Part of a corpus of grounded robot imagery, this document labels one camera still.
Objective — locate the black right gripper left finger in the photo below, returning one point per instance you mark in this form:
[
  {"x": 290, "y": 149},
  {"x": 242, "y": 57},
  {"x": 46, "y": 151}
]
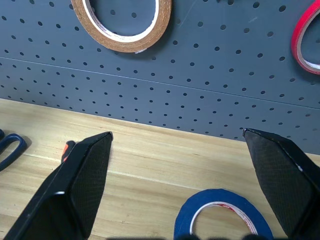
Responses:
[{"x": 75, "y": 190}]

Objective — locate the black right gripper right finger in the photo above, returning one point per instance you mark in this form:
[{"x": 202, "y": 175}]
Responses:
[{"x": 282, "y": 175}]

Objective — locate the orange-tipped tool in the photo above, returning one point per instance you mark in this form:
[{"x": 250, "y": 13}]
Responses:
[{"x": 67, "y": 150}]

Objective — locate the grey pegboard panel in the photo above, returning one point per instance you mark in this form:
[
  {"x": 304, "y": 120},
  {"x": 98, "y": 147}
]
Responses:
[{"x": 160, "y": 82}]

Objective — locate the blue tape roll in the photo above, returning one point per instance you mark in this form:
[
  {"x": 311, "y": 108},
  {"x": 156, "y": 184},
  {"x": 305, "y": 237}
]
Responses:
[{"x": 185, "y": 215}]

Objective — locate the red tape roll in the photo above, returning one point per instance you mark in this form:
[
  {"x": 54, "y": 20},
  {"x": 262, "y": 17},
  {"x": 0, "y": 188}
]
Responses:
[{"x": 297, "y": 37}]

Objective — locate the brown tape roll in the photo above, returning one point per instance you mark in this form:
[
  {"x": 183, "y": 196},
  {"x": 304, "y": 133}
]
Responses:
[{"x": 160, "y": 30}]

